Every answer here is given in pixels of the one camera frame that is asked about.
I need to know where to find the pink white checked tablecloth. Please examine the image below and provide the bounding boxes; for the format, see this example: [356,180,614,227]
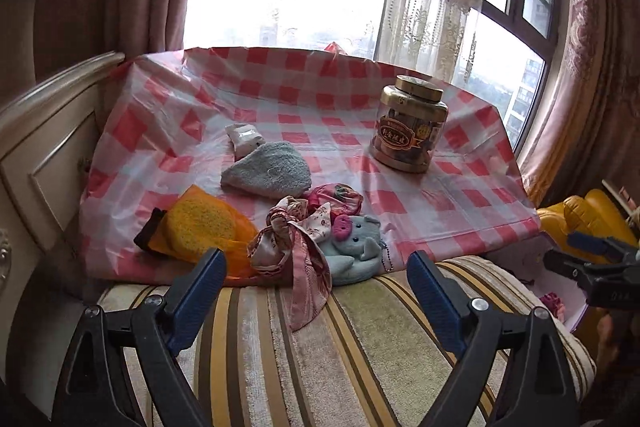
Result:
[80,47,543,285]

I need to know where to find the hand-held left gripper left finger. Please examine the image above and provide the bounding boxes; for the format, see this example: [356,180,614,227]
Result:
[50,248,228,427]

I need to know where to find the pink patterned scarf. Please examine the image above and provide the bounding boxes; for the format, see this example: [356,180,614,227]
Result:
[248,196,333,333]

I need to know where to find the person's right hand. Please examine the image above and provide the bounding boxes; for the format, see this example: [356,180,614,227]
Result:
[597,308,632,359]

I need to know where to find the grey towel cloth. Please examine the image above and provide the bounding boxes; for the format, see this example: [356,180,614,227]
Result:
[221,141,313,198]

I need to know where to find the cream wooden cabinet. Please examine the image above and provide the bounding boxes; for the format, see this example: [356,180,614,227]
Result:
[0,52,126,308]

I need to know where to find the ornate silver cabinet handle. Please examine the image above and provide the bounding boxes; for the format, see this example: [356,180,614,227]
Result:
[0,227,13,283]

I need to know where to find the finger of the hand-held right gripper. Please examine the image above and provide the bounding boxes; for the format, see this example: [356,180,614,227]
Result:
[542,248,607,293]
[566,231,640,266]

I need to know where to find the dark brown knit sleeve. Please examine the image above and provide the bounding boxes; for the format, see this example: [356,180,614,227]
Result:
[133,208,168,253]

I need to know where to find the small white packet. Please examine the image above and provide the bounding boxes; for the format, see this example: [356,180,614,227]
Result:
[225,123,266,156]

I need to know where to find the clear jar with gold lid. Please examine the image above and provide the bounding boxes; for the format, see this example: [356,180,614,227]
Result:
[368,75,449,174]

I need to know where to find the striped plush cushion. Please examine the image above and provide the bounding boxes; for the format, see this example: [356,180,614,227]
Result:
[95,254,598,427]

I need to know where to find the pink patterned curtain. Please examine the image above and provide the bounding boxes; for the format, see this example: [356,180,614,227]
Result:
[520,0,640,208]

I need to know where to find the purple storage box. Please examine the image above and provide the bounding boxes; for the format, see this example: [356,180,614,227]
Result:
[482,247,593,333]

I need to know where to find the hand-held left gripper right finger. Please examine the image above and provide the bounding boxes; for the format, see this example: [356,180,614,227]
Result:
[406,250,581,427]

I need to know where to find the yellow leather sofa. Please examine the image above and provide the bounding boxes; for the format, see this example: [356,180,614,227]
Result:
[537,188,640,258]

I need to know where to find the blue elephant plush pouch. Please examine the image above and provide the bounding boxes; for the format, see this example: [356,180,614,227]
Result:
[315,214,386,286]

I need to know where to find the pink floral scrunchie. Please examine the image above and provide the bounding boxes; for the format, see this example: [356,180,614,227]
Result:
[306,183,365,220]

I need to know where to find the orange mesh bag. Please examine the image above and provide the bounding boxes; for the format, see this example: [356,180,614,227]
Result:
[150,185,261,280]

